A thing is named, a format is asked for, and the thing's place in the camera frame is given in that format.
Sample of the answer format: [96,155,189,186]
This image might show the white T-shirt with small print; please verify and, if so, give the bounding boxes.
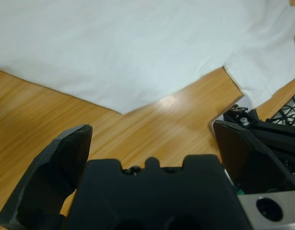
[0,0,295,115]

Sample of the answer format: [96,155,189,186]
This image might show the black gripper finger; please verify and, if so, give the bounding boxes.
[213,119,295,195]
[0,124,93,230]

